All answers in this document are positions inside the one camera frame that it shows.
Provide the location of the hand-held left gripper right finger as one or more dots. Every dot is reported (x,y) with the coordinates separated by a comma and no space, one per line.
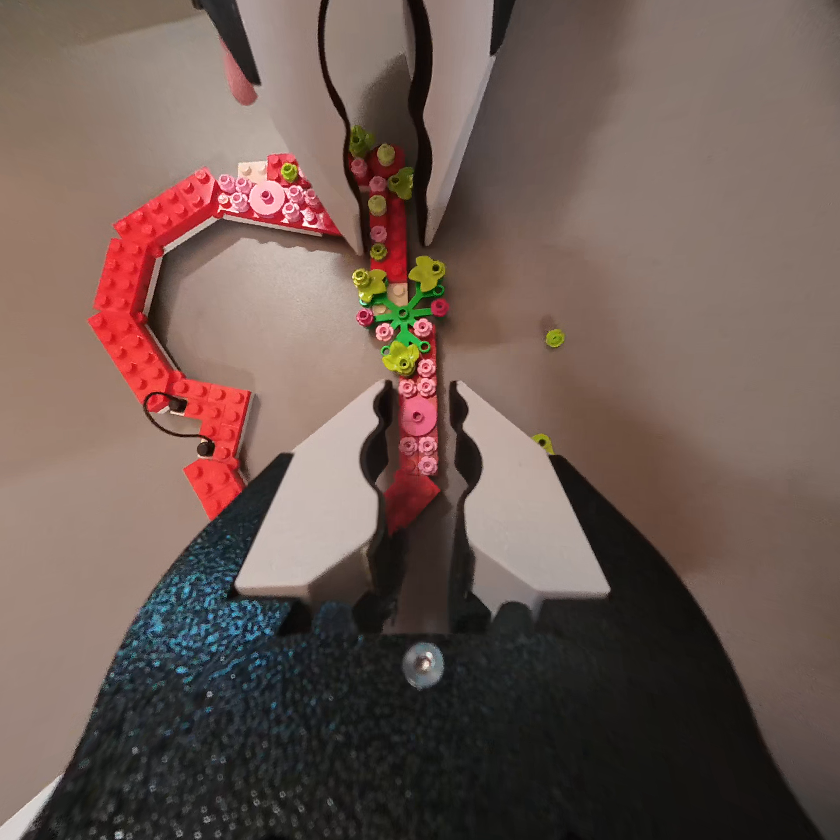
(531,525)

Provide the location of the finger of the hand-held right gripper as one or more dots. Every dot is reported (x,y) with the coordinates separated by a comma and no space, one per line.
(459,98)
(295,98)

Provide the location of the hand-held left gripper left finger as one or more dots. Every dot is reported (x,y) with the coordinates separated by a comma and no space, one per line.
(308,525)

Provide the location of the red lego plate with flowers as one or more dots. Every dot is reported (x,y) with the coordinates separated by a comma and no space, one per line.
(394,243)

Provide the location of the lime lego leaf piece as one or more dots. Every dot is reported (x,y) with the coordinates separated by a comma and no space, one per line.
(541,441)

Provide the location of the lime round lego piece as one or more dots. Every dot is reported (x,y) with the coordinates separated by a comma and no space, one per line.
(555,337)

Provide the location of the person's right hand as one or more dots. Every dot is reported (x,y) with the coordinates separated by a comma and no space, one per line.
(239,79)

